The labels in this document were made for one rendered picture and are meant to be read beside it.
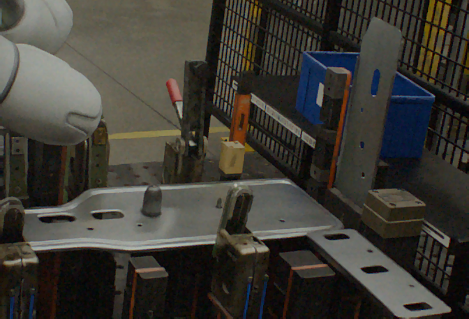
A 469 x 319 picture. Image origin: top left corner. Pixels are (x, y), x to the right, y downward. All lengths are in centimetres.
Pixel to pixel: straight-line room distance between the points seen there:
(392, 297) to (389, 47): 46
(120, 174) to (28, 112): 136
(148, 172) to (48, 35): 58
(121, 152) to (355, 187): 296
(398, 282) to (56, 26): 103
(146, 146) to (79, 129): 350
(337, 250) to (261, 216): 16
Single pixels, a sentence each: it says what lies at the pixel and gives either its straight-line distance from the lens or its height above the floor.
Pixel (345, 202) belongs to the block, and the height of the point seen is 100.
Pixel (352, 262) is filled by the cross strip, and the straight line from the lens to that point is 169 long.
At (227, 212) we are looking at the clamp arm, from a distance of 161.
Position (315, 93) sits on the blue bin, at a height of 109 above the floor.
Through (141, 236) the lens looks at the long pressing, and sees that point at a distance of 167.
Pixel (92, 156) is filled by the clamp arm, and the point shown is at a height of 105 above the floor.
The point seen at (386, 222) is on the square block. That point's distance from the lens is 179.
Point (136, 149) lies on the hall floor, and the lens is 485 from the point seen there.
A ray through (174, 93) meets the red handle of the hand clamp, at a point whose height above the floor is 113.
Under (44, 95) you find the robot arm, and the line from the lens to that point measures 135.
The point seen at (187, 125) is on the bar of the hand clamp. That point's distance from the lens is 188.
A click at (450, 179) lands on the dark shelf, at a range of 205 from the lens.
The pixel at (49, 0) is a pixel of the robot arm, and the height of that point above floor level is 119.
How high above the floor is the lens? 172
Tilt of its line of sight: 20 degrees down
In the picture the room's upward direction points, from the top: 8 degrees clockwise
